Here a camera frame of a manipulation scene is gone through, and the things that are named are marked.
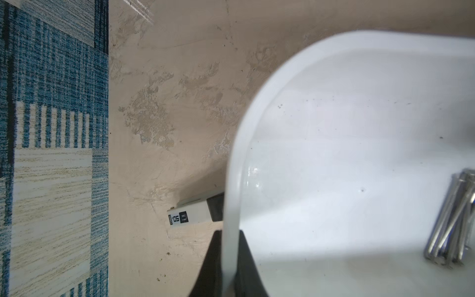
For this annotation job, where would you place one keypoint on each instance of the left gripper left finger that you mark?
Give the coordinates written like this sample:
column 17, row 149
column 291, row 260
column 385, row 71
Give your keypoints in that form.
column 209, row 280

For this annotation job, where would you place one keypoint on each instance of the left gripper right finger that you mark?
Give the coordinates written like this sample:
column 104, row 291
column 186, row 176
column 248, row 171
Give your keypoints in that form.
column 247, row 279

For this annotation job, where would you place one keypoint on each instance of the white plastic storage box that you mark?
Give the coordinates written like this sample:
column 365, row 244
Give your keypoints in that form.
column 342, row 162

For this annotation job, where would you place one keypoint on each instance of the steel nail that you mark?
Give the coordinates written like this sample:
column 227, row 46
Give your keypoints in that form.
column 460, row 223
column 437, row 240

